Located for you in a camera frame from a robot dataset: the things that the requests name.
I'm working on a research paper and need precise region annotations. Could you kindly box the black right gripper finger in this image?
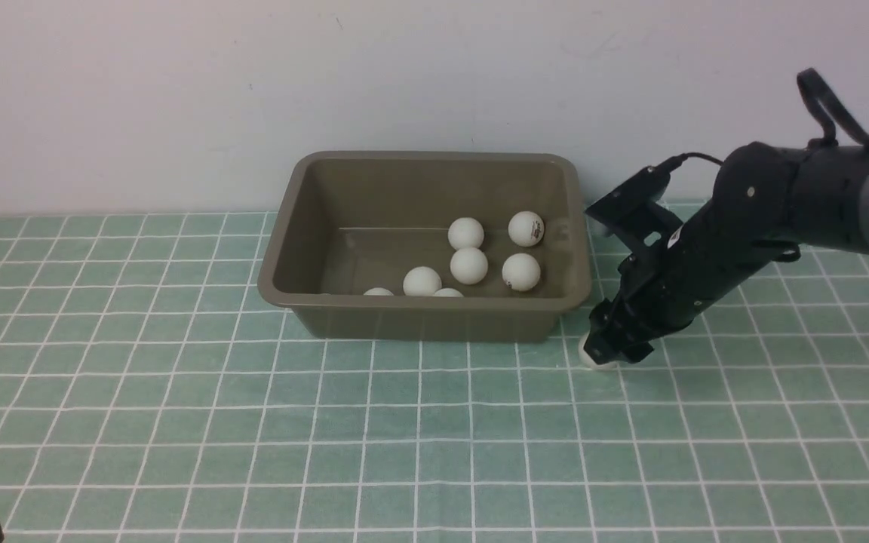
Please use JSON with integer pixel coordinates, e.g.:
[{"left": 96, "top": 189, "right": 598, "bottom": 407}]
[
  {"left": 613, "top": 337, "right": 655, "bottom": 364},
  {"left": 585, "top": 324, "right": 619, "bottom": 363}
]

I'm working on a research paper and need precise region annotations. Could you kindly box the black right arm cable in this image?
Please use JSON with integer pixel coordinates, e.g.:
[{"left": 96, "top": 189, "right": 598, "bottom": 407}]
[{"left": 657, "top": 68, "right": 869, "bottom": 170}]

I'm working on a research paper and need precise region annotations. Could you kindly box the olive green plastic bin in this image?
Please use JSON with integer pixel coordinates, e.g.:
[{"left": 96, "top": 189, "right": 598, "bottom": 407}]
[{"left": 256, "top": 151, "right": 593, "bottom": 342}]

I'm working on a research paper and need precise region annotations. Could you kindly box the white ball with logo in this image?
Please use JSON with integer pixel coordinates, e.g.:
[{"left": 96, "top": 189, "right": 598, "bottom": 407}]
[
  {"left": 502, "top": 252, "right": 542, "bottom": 292},
  {"left": 450, "top": 247, "right": 489, "bottom": 285}
]

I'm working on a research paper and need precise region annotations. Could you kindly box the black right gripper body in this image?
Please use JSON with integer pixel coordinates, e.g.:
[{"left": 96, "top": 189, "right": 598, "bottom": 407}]
[{"left": 589, "top": 226, "right": 714, "bottom": 342}]

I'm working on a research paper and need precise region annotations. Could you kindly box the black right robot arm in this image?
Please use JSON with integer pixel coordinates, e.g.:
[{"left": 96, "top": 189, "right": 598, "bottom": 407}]
[{"left": 579, "top": 141, "right": 869, "bottom": 369}]

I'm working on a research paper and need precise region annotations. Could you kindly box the green checked tablecloth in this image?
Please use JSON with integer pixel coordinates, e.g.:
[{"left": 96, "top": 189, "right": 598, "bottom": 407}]
[{"left": 0, "top": 213, "right": 869, "bottom": 542}]

